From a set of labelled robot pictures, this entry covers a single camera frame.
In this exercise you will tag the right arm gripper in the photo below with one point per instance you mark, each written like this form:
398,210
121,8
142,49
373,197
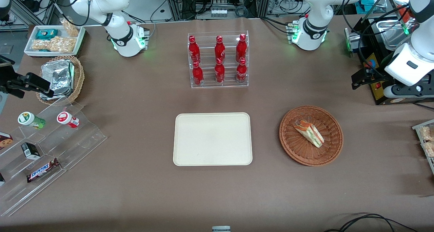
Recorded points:
13,83

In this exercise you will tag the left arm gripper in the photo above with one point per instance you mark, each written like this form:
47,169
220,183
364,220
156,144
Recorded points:
372,75

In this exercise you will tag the triangular sandwich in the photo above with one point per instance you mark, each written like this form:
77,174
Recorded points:
310,133

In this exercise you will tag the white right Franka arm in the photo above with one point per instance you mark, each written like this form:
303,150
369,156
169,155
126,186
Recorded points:
101,5

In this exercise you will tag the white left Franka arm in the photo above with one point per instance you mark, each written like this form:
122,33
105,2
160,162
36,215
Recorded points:
315,12

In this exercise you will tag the light tan wicker basket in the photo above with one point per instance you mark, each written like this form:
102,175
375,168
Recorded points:
78,78

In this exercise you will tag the white rectangular snack tray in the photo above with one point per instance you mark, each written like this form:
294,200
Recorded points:
30,45

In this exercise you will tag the brown wicker basket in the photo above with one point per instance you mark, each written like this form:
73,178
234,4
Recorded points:
295,147

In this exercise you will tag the tray with pastries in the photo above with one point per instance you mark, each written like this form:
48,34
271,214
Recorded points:
428,164

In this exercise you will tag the cream plastic tray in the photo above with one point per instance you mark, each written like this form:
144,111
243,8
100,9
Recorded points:
212,139

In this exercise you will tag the red emergency stop button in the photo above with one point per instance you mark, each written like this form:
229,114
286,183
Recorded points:
372,62

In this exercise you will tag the silver foil containers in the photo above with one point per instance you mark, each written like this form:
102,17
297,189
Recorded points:
57,78

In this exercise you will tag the black food warmer machine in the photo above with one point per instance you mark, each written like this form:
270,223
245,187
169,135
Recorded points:
379,95

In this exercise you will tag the green labelled drink bottle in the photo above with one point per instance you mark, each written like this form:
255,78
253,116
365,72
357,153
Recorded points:
30,120

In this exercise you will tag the red labelled drink bottle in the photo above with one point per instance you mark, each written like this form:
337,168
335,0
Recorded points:
67,119

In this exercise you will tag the large clear peanut snack bag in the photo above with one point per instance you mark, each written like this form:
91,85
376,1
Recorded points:
54,44

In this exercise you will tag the steel pan in warmer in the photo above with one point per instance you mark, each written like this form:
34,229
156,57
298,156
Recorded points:
390,32

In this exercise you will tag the teal snack packet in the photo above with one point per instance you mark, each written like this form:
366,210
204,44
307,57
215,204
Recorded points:
46,34

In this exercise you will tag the clear acrylic stepped display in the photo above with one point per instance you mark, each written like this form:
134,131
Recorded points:
78,140

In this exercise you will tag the small black carton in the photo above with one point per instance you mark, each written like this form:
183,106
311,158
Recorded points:
31,150

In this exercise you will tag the brown cookie box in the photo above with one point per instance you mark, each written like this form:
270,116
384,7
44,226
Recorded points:
5,141

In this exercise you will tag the small clear peanut snack bag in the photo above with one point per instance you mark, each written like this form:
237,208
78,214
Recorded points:
71,28

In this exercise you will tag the teal cardboard box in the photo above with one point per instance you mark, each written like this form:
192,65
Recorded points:
368,1

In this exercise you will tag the wrapped rice snack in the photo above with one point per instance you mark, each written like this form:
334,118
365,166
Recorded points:
426,133
429,149

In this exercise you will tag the Snickers chocolate bar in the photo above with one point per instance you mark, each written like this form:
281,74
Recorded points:
42,171

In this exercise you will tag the red cola bottle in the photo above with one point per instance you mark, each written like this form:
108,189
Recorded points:
197,75
219,72
194,50
241,72
219,50
241,49

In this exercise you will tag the white power strip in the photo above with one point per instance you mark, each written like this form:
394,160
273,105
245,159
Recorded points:
219,13

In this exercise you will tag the clear acrylic bottle rack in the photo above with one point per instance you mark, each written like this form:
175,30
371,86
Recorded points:
206,56

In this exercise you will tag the grey device at table edge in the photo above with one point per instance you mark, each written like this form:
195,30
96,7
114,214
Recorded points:
221,229

